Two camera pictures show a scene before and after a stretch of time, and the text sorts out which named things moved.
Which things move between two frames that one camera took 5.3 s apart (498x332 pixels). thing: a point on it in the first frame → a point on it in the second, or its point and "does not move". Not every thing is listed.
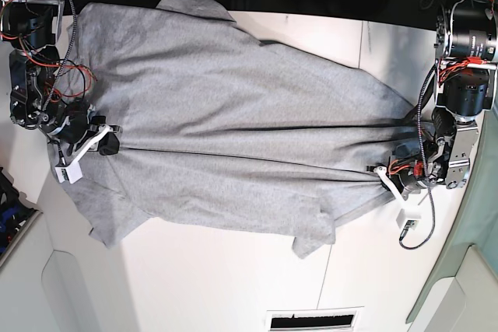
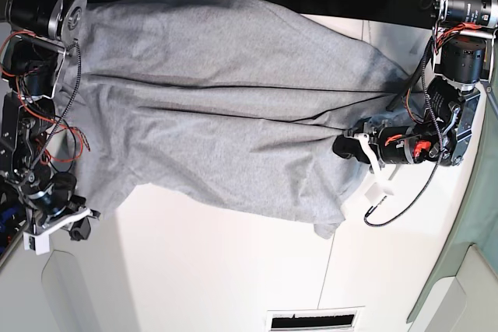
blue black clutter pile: x=15 y=212 does not move
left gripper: x=78 y=119 → x=52 y=197
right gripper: x=411 y=175 → x=394 y=145
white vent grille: x=313 y=319 does not move
